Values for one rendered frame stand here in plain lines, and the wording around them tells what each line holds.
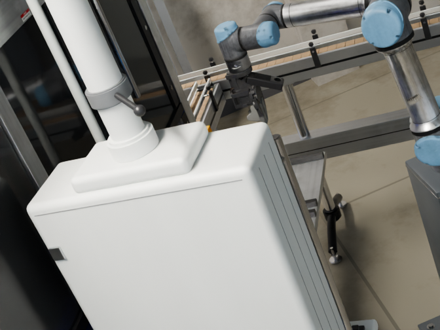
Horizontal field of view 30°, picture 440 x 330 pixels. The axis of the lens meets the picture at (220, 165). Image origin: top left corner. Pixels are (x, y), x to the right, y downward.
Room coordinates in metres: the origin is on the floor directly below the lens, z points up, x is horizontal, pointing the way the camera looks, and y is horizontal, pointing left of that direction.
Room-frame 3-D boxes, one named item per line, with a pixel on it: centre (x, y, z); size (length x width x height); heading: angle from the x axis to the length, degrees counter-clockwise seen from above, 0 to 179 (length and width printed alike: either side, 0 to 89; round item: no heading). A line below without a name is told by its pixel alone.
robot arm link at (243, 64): (2.42, -0.18, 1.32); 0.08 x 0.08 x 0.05
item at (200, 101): (3.01, 0.05, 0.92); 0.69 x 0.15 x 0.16; 159
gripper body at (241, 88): (2.42, -0.17, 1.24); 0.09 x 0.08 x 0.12; 69
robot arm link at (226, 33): (2.42, -0.18, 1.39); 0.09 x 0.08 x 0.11; 57
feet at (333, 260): (3.28, -0.40, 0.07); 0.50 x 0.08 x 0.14; 159
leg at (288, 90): (3.28, -0.40, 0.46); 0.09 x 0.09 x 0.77; 69
